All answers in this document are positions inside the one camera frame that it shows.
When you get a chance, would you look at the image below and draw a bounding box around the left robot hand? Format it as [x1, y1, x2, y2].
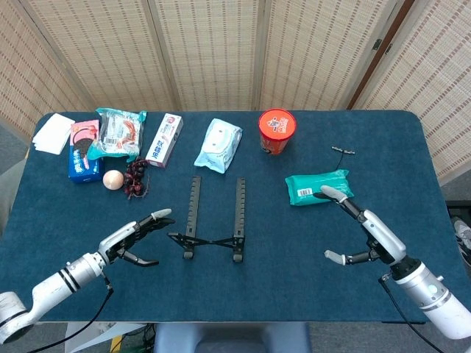
[97, 208, 177, 268]

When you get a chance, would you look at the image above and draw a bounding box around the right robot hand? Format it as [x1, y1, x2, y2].
[320, 185, 408, 266]

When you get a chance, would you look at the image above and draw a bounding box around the black folding laptop stand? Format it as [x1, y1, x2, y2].
[167, 175, 247, 263]

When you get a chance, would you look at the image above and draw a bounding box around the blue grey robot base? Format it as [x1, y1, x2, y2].
[153, 322, 312, 353]

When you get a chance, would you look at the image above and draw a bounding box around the peach coloured egg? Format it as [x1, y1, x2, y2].
[102, 169, 124, 191]

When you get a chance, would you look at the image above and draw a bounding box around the dark red grape bunch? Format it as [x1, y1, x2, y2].
[122, 157, 151, 201]

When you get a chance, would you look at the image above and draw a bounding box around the grey sneaker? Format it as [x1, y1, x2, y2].
[451, 215, 471, 268]

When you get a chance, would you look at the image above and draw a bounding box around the blue Oreo cookie box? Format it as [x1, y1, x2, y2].
[68, 119, 106, 185]

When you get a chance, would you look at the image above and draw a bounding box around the green wet wipes pack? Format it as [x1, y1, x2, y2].
[284, 168, 355, 207]

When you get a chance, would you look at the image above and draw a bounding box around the teal clear snack bag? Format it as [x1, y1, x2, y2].
[86, 107, 148, 163]

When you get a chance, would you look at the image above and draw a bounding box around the white toothpaste box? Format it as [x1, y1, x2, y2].
[145, 113, 184, 169]

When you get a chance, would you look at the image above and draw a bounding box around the blue felt table cover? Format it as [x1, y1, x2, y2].
[0, 110, 471, 325]

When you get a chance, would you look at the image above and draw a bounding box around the white napkin stack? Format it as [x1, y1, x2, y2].
[32, 113, 77, 156]

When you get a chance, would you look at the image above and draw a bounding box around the light blue wipes pack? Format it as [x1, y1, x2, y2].
[194, 118, 244, 175]

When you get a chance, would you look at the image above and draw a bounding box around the orange instant noodle cup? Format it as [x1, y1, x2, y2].
[258, 108, 297, 156]

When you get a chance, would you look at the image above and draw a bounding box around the bamboo folding screen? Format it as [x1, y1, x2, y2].
[0, 0, 471, 187]

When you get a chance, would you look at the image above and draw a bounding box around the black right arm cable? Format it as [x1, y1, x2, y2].
[378, 274, 448, 353]

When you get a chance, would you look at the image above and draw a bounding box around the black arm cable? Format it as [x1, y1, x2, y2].
[378, 274, 448, 353]
[27, 274, 115, 353]

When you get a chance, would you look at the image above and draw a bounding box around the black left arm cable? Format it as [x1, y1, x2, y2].
[27, 274, 115, 353]

